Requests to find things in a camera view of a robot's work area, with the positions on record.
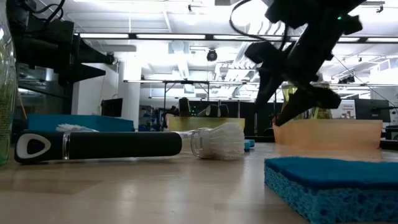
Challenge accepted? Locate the black rig light bar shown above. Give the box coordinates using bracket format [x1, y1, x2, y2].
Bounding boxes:
[73, 32, 398, 44]

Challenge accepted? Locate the yellow plastic bin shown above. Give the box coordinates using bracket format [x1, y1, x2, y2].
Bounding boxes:
[167, 116, 246, 133]

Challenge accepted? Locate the orange plastic bin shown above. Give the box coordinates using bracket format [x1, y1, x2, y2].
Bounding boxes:
[272, 119, 384, 150]

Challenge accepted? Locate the black computer monitor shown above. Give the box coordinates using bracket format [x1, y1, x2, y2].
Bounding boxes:
[100, 97, 124, 118]
[354, 98, 392, 123]

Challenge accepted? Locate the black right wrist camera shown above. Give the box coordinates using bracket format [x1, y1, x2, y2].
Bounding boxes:
[244, 40, 282, 65]

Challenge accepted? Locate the black background workstation frame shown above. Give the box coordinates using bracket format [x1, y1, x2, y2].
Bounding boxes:
[123, 79, 295, 119]

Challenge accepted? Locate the black chair backrest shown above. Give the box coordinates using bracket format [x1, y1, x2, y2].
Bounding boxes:
[178, 96, 192, 118]

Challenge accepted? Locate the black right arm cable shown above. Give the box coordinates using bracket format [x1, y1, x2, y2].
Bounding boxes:
[229, 0, 292, 43]

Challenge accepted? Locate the blue plastic bin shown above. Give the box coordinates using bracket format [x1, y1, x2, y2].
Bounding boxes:
[27, 113, 135, 133]

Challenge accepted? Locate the black handle round bristle brush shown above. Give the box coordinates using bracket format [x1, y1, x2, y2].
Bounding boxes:
[14, 122, 246, 165]
[196, 104, 219, 118]

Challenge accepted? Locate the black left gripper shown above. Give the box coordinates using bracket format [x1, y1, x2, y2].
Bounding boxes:
[15, 20, 108, 86]

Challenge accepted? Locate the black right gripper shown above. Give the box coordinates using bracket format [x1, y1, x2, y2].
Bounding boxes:
[255, 24, 342, 127]

